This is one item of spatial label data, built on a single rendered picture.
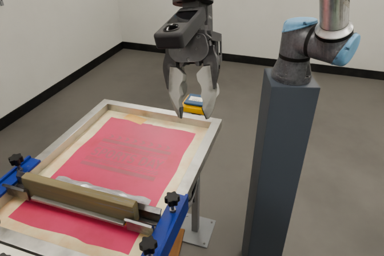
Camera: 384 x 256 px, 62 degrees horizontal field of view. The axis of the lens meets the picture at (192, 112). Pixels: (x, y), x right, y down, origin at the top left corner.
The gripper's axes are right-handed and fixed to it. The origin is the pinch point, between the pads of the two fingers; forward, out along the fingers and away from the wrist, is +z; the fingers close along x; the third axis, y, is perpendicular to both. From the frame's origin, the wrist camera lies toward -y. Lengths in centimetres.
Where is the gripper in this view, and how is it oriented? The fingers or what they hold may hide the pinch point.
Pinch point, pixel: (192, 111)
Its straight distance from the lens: 56.3
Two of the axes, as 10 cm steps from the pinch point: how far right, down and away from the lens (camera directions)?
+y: 3.8, -1.3, 9.2
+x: -9.2, -0.2, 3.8
